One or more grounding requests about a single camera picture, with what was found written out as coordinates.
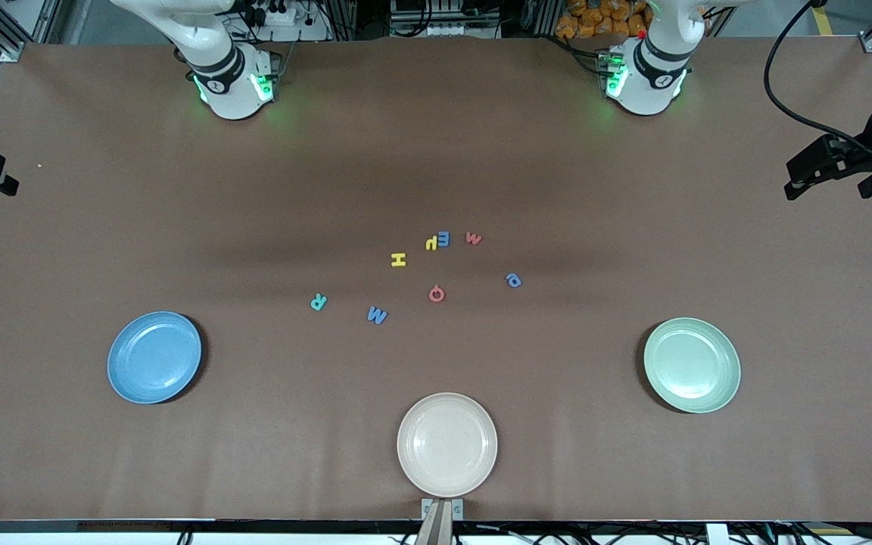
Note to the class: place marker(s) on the beige plate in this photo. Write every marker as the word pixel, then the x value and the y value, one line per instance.
pixel 447 446

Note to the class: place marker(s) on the metal equipment rack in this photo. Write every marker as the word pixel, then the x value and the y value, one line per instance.
pixel 443 30

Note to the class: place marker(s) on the table cover sheet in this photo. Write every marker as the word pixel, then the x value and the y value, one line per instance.
pixel 557 454

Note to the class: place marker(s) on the teal foam letter R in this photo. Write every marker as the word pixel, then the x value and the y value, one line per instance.
pixel 319 303

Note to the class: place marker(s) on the blue plate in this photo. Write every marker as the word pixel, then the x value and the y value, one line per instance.
pixel 141 371

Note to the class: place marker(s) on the blue foam lowercase a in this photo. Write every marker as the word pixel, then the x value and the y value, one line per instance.
pixel 518 284

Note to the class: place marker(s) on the blue foam lowercase e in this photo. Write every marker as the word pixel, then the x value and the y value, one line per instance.
pixel 443 239

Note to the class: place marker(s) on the green plate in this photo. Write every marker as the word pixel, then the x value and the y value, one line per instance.
pixel 708 378

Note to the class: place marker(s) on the yellow foam letter H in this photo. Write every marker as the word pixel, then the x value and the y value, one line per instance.
pixel 399 260

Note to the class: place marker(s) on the blue foam letter M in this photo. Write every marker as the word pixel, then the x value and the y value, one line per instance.
pixel 378 316

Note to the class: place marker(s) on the red foam letter Q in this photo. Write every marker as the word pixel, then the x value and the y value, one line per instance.
pixel 431 294

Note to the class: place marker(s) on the white power strip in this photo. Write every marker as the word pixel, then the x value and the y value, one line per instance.
pixel 277 15

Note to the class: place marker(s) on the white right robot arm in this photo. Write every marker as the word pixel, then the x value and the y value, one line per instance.
pixel 232 91

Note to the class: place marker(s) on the black table edge rail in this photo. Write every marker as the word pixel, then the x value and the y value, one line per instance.
pixel 254 524

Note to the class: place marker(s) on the orange snack bag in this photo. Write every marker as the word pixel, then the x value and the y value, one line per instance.
pixel 595 19

